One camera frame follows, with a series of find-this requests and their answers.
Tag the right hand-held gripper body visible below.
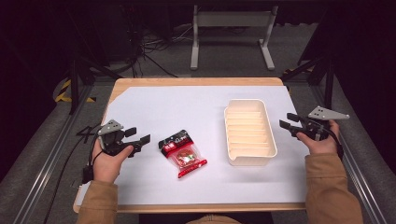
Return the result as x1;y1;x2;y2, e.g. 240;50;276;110
299;105;350;142

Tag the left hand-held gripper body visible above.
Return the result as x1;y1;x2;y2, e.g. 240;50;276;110
97;119;142;157

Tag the cream divided plastic box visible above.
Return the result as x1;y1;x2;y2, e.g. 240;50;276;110
223;98;278;167

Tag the red snack packet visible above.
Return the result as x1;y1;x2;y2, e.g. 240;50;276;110
157;129;208;179

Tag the person's right hand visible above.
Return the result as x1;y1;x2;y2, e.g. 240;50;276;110
295;119;342;156

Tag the person's left hand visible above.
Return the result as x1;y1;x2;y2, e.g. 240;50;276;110
92;139;134;185

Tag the white paper sheet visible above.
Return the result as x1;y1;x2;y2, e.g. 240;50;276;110
75;85;311;207

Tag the black tripod stand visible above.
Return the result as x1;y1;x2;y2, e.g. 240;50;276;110
281;55;338;110
66;54;123;116

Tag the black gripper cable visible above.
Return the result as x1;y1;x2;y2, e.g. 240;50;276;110
81;136;105;185
326;125;346;161

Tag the aluminium rail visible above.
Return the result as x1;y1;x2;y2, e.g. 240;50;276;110
310;83;389;224
12;83;95;224

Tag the bundle of black floor cables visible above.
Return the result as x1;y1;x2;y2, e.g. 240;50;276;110
122;21;195;79

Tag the white metal desk frame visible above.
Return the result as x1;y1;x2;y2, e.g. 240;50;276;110
190;4;280;72

